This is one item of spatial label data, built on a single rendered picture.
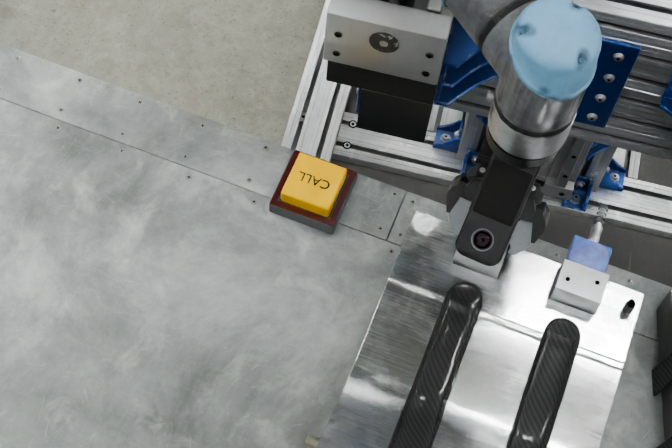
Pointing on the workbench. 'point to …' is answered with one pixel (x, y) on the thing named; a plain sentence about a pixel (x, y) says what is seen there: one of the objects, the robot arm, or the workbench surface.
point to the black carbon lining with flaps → (559, 329)
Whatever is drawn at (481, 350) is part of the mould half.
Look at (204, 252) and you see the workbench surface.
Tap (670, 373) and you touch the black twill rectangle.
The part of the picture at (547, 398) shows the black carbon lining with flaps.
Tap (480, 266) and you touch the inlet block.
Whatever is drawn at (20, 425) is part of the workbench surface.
